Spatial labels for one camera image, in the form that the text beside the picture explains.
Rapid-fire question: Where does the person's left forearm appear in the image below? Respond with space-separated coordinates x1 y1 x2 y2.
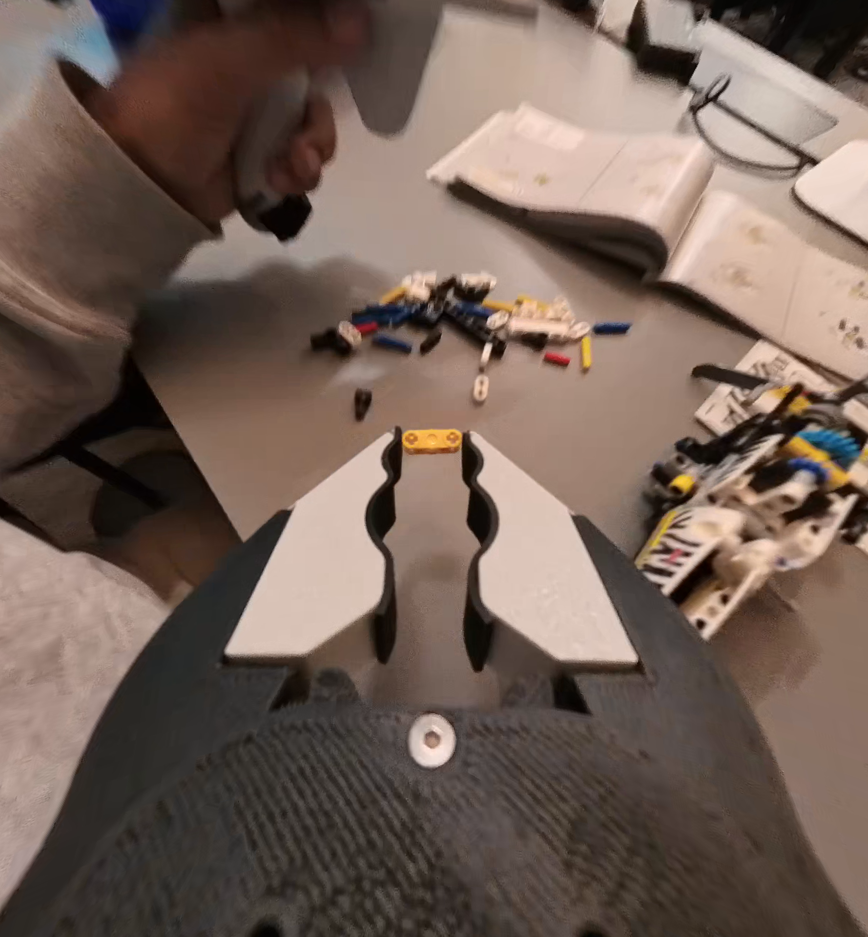
0 59 224 499

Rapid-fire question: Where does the person's grey hoodie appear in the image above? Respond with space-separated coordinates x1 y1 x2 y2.
0 501 175 937

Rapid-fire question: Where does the lego helicopter model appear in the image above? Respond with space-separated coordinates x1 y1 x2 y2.
634 350 868 643

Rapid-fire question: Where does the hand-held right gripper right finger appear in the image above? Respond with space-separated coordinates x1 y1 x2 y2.
460 430 640 694

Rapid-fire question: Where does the pile of lego pieces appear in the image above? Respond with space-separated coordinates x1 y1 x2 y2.
310 269 634 423

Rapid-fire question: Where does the lego instruction booklet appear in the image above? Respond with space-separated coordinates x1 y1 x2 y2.
425 102 868 383

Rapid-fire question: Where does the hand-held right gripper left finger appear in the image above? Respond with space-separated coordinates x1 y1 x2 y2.
224 429 406 689

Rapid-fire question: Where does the zebra striped sticker sheet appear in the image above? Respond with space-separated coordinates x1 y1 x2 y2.
695 339 868 587

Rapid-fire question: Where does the person's left hand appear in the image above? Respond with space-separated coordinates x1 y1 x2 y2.
110 7 376 224

